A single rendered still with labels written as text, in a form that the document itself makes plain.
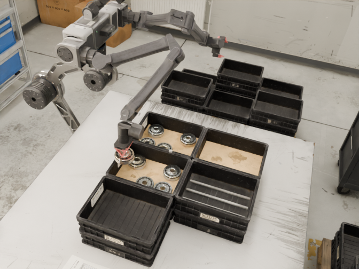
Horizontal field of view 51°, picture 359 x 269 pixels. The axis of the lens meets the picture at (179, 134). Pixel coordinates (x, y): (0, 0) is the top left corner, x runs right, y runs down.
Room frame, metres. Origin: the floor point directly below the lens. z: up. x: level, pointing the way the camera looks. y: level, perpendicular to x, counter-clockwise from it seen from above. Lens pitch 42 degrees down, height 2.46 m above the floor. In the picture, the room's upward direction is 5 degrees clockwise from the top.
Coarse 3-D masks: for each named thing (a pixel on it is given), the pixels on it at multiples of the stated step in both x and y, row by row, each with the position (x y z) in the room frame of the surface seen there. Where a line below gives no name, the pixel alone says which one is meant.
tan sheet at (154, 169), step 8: (120, 168) 1.46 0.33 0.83; (128, 168) 1.47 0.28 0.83; (144, 168) 1.48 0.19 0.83; (152, 168) 1.49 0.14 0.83; (160, 168) 1.49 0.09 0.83; (120, 176) 1.40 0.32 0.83; (128, 176) 1.41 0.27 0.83; (136, 176) 1.41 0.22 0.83; (152, 176) 1.42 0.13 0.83; (160, 176) 1.43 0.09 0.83; (176, 184) 1.38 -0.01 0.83
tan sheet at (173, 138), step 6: (144, 132) 1.79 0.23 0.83; (168, 132) 1.81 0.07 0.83; (174, 132) 1.82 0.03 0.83; (156, 138) 1.75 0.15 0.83; (162, 138) 1.75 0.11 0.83; (168, 138) 1.75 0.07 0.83; (174, 138) 1.76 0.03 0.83; (156, 144) 1.69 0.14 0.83; (174, 144) 1.71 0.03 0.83; (180, 144) 1.71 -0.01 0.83; (174, 150) 1.65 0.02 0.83; (180, 150) 1.66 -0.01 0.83; (186, 150) 1.66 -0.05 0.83; (192, 150) 1.67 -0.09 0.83
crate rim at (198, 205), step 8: (192, 160) 1.48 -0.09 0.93; (224, 168) 1.44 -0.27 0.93; (184, 176) 1.36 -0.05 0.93; (248, 176) 1.40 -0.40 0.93; (256, 184) 1.34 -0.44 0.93; (176, 192) 1.24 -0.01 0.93; (256, 192) 1.29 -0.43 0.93; (176, 200) 1.21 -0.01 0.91; (184, 200) 1.19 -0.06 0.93; (200, 208) 1.17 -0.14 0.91; (208, 208) 1.16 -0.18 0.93; (216, 208) 1.16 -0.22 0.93; (232, 216) 1.12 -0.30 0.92; (240, 216) 1.12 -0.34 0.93; (248, 216) 1.13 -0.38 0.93
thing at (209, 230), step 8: (176, 216) 1.21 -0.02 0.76; (184, 216) 1.20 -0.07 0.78; (192, 216) 1.18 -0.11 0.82; (184, 224) 1.20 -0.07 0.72; (192, 224) 1.19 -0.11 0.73; (200, 224) 1.17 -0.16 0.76; (208, 224) 1.17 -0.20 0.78; (216, 224) 1.14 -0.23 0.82; (208, 232) 1.16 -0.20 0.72; (216, 232) 1.15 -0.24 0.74; (224, 232) 1.14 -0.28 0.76; (232, 232) 1.13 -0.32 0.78; (240, 232) 1.11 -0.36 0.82; (232, 240) 1.12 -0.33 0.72; (240, 240) 1.12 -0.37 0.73
